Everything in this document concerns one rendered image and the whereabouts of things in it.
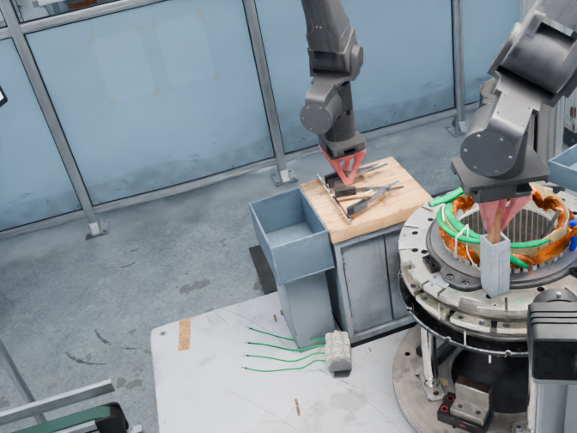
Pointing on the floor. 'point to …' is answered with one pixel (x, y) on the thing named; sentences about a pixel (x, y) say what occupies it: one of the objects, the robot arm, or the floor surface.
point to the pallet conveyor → (106, 415)
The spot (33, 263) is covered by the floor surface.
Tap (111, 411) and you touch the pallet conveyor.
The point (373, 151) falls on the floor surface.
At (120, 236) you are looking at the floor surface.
